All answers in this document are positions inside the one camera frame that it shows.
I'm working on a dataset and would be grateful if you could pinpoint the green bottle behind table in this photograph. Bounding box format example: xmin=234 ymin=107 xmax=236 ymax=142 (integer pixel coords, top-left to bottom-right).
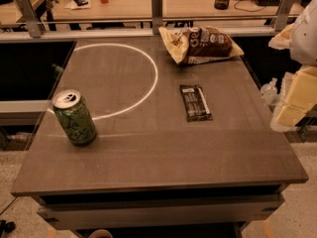
xmin=52 ymin=63 xmax=63 ymax=79

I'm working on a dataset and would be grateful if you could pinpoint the middle metal rail bracket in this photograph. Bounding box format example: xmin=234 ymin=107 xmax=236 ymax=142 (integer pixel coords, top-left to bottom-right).
xmin=152 ymin=0 xmax=162 ymax=35

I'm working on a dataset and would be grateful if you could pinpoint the black rxbar chocolate bar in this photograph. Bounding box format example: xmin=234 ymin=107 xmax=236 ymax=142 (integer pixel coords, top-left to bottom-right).
xmin=179 ymin=85 xmax=213 ymax=122

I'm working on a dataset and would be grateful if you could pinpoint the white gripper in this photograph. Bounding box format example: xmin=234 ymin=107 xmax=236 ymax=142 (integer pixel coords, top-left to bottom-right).
xmin=268 ymin=0 xmax=317 ymax=132

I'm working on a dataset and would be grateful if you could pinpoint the black mesh cup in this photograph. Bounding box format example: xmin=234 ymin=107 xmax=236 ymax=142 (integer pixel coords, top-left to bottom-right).
xmin=214 ymin=0 xmax=230 ymax=10

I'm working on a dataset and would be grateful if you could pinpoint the brown and cream chip bag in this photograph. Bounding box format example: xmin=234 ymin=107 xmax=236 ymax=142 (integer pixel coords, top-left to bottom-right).
xmin=158 ymin=26 xmax=244 ymax=64

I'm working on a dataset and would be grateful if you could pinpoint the clear sanitizer bottle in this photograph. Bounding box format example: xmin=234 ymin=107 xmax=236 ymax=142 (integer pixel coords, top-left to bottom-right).
xmin=261 ymin=77 xmax=277 ymax=105

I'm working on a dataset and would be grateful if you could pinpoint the metal rail bracket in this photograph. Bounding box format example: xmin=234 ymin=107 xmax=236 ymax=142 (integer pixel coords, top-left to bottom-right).
xmin=270 ymin=0 xmax=295 ymax=32
xmin=152 ymin=0 xmax=162 ymax=35
xmin=15 ymin=0 xmax=45 ymax=38

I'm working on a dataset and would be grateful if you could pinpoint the left metal rail bracket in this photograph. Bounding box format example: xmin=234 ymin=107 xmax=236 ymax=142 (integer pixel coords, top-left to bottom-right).
xmin=15 ymin=0 xmax=45 ymax=38

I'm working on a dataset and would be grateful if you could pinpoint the green la croix can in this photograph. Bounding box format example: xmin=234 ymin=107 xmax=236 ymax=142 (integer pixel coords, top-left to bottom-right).
xmin=53 ymin=89 xmax=97 ymax=146

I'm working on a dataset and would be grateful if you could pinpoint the right metal rail bracket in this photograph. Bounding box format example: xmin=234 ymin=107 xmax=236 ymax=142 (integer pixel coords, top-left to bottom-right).
xmin=270 ymin=0 xmax=295 ymax=32

